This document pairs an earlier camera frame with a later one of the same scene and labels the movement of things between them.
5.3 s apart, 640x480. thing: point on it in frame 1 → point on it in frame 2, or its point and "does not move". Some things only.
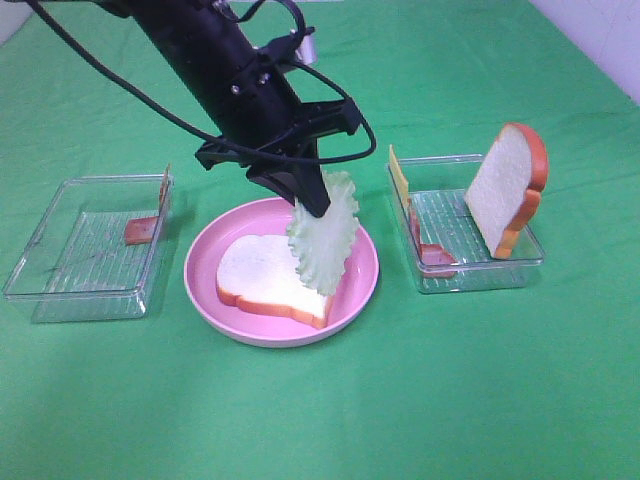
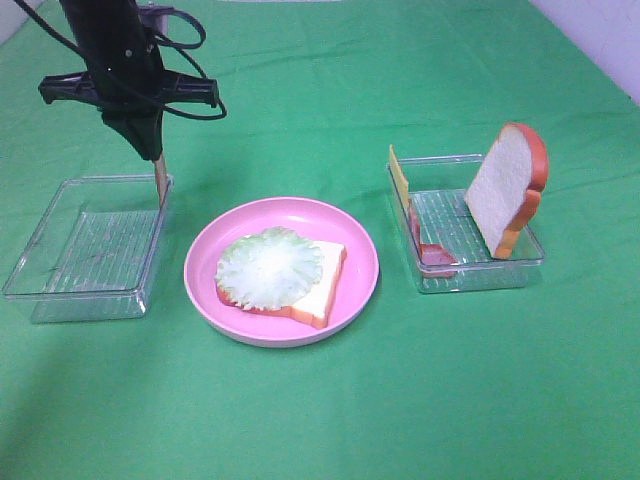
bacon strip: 436,261 does not move
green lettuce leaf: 320,244 → 268,269
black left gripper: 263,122 → 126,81
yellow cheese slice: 400,176 does not move
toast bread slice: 259,271 → 316,305
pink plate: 354,294 does not move
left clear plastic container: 77,265 does not move
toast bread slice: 504,196 does not move
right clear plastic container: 442,244 does not move
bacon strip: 142,229 → 161,178
